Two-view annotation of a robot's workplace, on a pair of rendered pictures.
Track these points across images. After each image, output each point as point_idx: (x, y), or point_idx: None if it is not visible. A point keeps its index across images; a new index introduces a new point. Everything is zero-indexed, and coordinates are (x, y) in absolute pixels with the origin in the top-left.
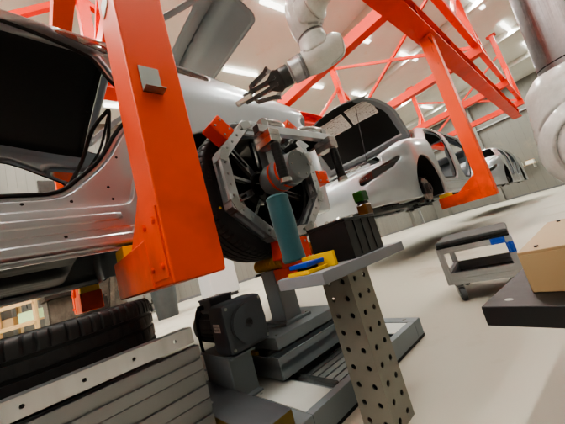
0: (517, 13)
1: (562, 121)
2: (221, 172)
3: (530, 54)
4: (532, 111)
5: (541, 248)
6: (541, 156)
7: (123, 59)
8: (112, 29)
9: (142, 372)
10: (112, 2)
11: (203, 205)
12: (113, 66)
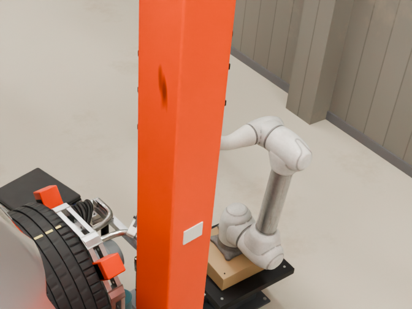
0: (267, 216)
1: (272, 259)
2: (121, 308)
3: (262, 227)
4: (260, 247)
5: (230, 276)
6: (260, 262)
7: (202, 284)
8: (195, 257)
9: None
10: (209, 237)
11: None
12: (178, 288)
